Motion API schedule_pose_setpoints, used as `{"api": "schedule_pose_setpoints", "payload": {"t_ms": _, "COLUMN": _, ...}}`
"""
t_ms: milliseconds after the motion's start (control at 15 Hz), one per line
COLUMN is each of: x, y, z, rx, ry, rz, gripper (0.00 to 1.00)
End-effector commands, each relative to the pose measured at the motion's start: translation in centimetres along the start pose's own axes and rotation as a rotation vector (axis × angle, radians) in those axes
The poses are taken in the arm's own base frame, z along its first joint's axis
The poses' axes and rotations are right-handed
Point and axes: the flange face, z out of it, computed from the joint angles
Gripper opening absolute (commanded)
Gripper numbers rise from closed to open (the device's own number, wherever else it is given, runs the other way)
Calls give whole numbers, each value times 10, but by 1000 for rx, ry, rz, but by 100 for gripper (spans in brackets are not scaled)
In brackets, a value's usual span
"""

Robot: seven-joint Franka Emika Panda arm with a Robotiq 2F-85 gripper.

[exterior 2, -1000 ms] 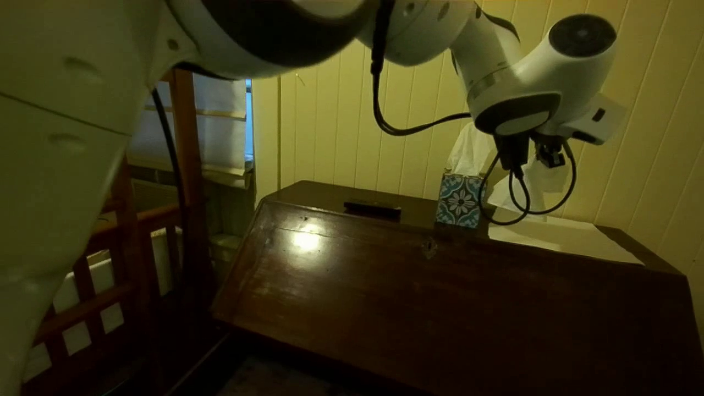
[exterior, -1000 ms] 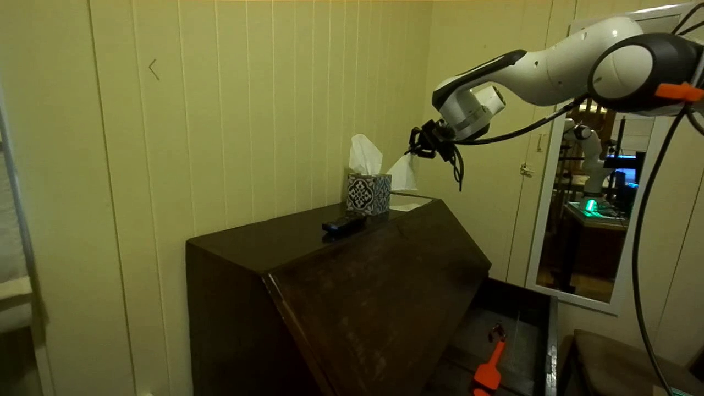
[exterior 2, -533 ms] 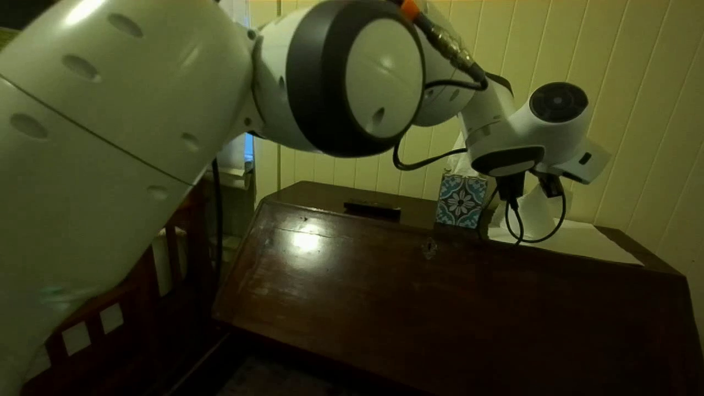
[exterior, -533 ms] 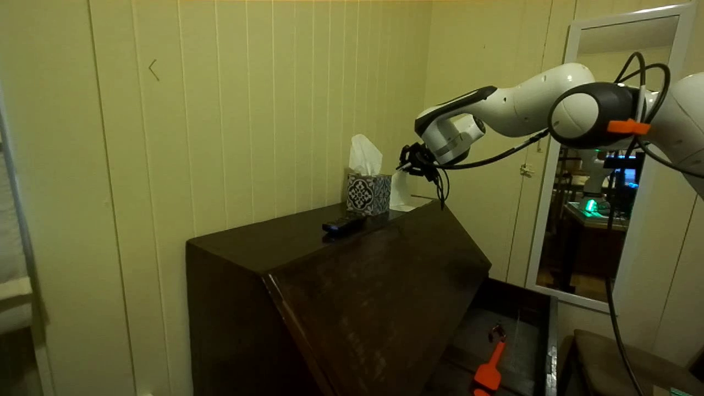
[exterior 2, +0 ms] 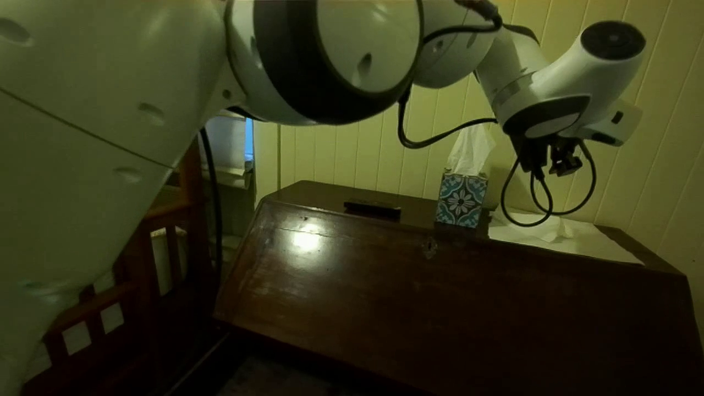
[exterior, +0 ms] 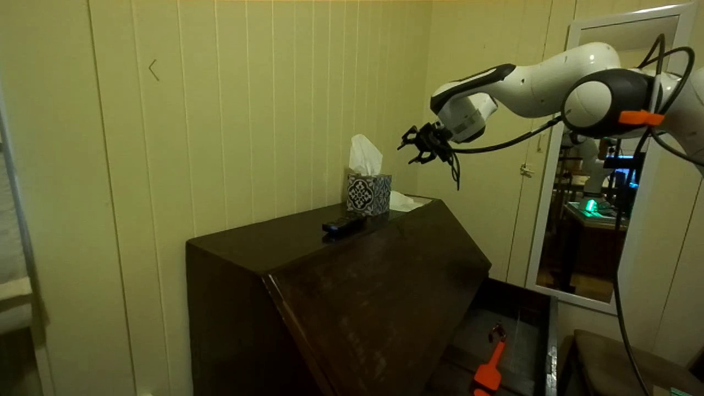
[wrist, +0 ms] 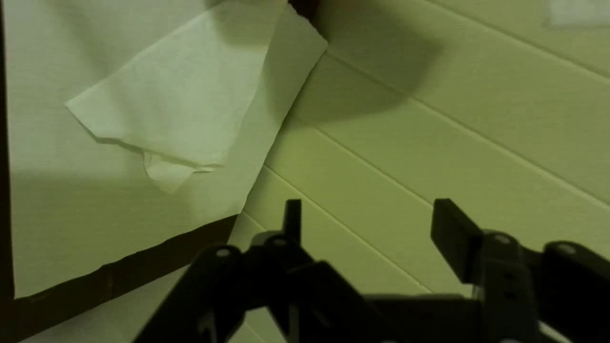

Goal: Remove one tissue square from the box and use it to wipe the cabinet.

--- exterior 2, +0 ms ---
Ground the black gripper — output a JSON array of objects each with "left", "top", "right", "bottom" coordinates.
[{"left": 509, "top": 130, "right": 586, "bottom": 181}]

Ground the white tissue in box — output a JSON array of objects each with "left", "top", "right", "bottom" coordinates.
[{"left": 443, "top": 121, "right": 490, "bottom": 177}]

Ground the blue patterned tissue box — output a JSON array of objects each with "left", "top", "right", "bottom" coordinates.
[{"left": 434, "top": 167, "right": 490, "bottom": 232}]

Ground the white paper sheet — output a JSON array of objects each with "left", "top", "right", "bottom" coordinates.
[{"left": 485, "top": 209, "right": 647, "bottom": 266}]

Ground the black remote control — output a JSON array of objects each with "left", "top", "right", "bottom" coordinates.
[{"left": 343, "top": 200, "right": 405, "bottom": 221}]

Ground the dark wooden desk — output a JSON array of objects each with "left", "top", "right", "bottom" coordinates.
[{"left": 210, "top": 177, "right": 704, "bottom": 396}]

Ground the white window blind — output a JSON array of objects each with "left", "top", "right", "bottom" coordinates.
[{"left": 204, "top": 109, "right": 256, "bottom": 181}]

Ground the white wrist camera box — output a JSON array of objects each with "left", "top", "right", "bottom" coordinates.
[{"left": 582, "top": 99, "right": 645, "bottom": 146}]

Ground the thick black base cable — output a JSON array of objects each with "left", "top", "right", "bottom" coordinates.
[{"left": 198, "top": 126, "right": 223, "bottom": 281}]

